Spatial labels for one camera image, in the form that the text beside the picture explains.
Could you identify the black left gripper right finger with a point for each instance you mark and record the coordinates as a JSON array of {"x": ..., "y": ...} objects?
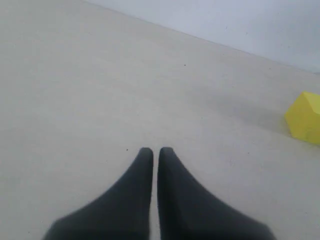
[{"x": 188, "y": 211}]

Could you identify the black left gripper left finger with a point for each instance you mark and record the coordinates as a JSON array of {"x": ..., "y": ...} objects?
[{"x": 121, "y": 213}]

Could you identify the yellow cube block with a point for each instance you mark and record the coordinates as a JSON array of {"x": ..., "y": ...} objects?
[{"x": 303, "y": 118}]

